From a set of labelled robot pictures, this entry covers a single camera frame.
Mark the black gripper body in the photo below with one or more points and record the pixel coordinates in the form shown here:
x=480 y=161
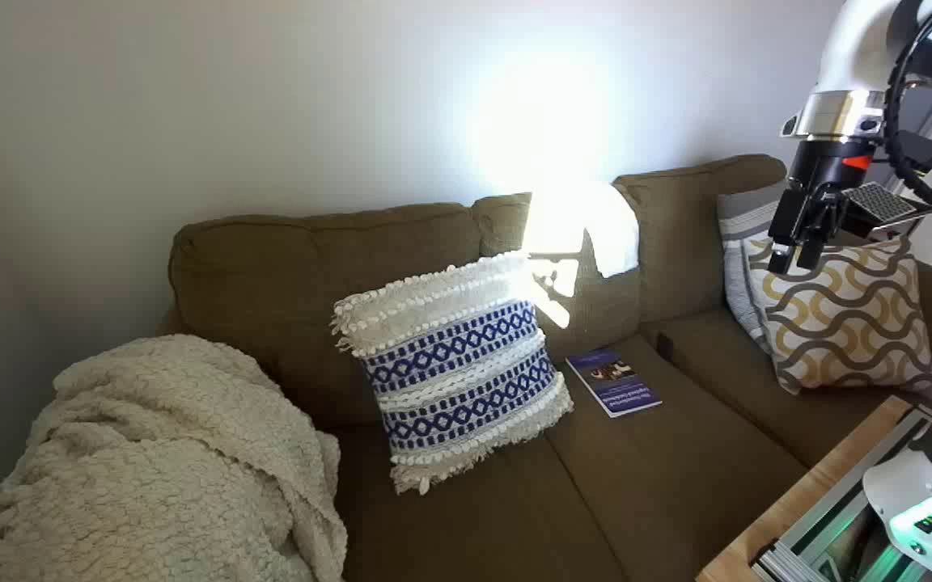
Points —
x=802 y=210

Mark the cream knitted blanket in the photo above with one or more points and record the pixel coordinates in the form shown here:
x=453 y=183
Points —
x=174 y=459

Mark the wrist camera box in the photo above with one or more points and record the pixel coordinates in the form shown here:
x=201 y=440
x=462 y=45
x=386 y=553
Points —
x=872 y=209

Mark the blue white patterned pillow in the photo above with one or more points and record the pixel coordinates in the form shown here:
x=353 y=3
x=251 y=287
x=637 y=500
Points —
x=457 y=367

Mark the wavy gold grey pillow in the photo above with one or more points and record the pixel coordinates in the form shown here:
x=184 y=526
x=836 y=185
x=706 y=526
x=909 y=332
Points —
x=852 y=322

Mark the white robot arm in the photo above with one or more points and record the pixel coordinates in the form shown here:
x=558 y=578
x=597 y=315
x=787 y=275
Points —
x=858 y=168

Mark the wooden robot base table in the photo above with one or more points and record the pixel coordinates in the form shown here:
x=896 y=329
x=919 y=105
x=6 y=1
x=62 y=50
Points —
x=736 y=559

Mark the blue guidebook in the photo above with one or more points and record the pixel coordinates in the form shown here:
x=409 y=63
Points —
x=613 y=384

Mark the aluminium frame rails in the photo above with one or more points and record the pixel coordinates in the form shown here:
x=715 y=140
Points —
x=840 y=539

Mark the grey striped pillow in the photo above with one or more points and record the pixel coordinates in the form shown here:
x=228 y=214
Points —
x=747 y=218

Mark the black remote control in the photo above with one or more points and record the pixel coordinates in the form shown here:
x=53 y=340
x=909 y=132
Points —
x=665 y=344

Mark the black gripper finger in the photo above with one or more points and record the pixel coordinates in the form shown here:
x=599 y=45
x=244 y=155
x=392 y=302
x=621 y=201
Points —
x=782 y=257
x=809 y=253

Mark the brown fabric couch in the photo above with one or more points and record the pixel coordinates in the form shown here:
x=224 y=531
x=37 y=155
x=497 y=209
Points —
x=594 y=500

